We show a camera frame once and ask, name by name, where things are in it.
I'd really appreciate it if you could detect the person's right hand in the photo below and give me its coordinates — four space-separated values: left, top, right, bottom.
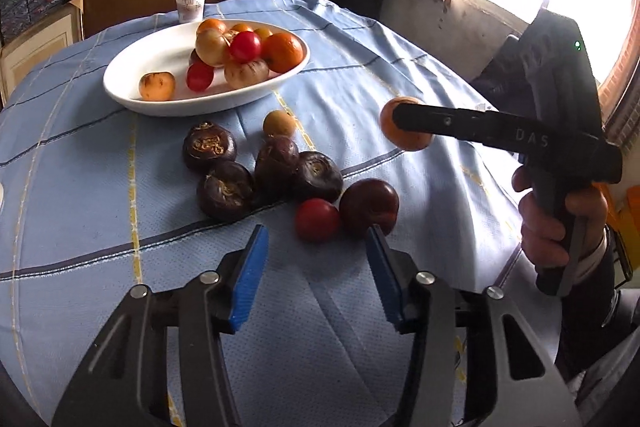
512 167 611 279

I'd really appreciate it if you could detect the orange brown round fruit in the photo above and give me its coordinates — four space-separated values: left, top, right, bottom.
380 96 435 152
138 72 177 102

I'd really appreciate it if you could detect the tan ribbed round fruit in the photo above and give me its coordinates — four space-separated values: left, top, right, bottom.
223 58 271 90
195 29 232 68

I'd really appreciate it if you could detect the red tomato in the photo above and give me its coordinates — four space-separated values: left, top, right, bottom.
229 31 262 64
186 62 215 92
295 198 342 243

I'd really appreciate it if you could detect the dark brown water chestnut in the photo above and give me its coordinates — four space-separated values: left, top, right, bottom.
254 135 301 202
196 161 256 223
182 122 238 172
292 152 344 204

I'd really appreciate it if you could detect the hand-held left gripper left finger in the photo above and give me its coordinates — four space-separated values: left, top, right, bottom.
50 224 271 427

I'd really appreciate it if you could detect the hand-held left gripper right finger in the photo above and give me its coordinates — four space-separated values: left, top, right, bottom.
364 224 583 427

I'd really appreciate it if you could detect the small yellow brown fruit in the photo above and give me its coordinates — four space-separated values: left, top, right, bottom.
263 109 297 138

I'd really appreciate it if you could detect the person's right forearm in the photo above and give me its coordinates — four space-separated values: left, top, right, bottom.
550 227 640 383

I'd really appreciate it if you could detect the white paper cup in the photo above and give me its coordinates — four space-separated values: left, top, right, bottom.
173 0 209 25

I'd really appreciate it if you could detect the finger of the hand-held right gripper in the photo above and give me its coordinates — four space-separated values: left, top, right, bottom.
392 103 501 148

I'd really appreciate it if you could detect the white oval plate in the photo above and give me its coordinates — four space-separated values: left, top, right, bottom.
102 23 312 118

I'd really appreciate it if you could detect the light wooden framed panel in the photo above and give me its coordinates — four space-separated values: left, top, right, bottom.
0 0 84 102

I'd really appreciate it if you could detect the blue checked tablecloth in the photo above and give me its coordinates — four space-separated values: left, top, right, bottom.
0 0 566 427

